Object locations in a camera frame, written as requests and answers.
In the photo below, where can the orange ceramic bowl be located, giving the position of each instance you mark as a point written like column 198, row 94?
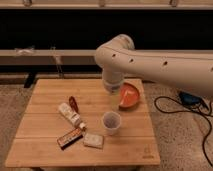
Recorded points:
column 129, row 95

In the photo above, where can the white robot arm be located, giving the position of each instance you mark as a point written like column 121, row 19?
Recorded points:
column 189, row 71

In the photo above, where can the dark red spoon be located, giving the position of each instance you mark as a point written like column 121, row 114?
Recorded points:
column 73, row 104

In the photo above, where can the wooden folding table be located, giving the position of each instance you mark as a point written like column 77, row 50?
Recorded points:
column 35, row 143

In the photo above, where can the white wrapped packet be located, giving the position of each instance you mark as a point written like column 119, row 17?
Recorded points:
column 93, row 140

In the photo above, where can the brown candy bar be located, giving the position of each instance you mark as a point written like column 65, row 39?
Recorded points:
column 69, row 138

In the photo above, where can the grey metal rail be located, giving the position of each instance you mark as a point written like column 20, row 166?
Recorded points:
column 81, row 57

